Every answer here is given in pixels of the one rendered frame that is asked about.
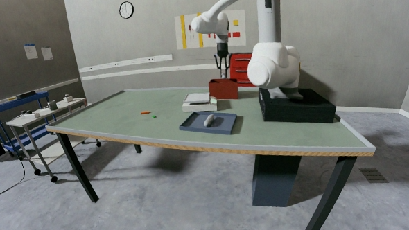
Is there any red open box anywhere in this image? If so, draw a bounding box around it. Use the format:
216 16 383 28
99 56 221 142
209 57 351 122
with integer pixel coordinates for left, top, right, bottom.
209 78 238 100

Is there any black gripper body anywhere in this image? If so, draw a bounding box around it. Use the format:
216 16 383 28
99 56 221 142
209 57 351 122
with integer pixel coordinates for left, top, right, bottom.
217 43 229 58

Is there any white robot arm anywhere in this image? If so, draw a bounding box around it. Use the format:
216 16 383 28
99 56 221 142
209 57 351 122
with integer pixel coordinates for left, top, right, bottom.
191 0 303 99

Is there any white digital scale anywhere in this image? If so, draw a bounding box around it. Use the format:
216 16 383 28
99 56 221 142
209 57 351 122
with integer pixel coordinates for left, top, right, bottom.
182 93 217 112

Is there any grey gas cylinder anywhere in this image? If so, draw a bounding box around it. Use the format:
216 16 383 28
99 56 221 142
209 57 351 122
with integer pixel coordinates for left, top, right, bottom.
204 114 214 127

